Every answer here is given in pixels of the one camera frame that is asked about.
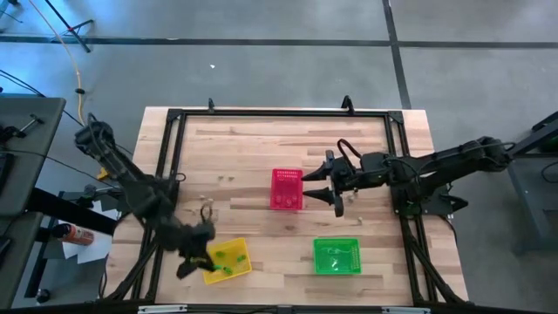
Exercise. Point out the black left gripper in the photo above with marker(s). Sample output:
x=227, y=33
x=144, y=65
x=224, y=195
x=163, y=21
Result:
x=183, y=237

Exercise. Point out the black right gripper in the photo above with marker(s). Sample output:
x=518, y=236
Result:
x=366, y=174

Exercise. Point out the green skeleton toy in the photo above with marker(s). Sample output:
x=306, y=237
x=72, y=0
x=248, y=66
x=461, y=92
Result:
x=227, y=270
x=240, y=258
x=198, y=260

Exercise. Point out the green plant toy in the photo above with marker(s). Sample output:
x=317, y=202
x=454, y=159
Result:
x=220, y=254

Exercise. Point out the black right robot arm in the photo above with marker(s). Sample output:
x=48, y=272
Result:
x=457, y=161

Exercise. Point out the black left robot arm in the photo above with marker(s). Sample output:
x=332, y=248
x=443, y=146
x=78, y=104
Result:
x=113, y=161

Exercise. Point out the red plastic basket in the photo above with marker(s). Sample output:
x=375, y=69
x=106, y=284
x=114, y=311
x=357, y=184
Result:
x=286, y=187

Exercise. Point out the yellow plastic basket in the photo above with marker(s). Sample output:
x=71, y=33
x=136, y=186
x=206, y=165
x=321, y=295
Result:
x=237, y=246

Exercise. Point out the green plastic basket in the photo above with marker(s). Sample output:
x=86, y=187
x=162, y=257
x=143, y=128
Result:
x=351, y=248

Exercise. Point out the white paper sheets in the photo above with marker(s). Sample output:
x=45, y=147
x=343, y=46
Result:
x=87, y=250

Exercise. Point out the orange bottle black cap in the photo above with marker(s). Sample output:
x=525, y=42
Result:
x=76, y=235

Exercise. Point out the yellow clamp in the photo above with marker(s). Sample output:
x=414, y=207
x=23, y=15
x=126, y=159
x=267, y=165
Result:
x=103, y=173

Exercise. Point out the black desk beam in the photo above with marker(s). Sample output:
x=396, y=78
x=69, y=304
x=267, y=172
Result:
x=70, y=211

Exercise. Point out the black caster wheel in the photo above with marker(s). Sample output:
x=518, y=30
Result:
x=42, y=295

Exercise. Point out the gray desk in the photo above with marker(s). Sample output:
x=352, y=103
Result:
x=30, y=165
x=13, y=261

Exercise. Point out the gray cart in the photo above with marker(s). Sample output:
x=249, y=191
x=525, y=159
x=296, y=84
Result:
x=532, y=196

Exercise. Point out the black clamp tool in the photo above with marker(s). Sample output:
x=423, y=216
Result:
x=17, y=128

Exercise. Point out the black stand legs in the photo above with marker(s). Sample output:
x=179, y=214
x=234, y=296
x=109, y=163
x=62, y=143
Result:
x=70, y=30

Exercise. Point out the silver aluminium bracket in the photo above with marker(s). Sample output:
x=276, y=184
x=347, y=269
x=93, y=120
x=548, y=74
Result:
x=405, y=310
x=161, y=309

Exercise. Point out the black aluminium table frame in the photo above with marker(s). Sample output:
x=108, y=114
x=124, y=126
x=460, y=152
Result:
x=283, y=113

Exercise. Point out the black frame clamp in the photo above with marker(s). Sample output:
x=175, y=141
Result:
x=211, y=104
x=347, y=105

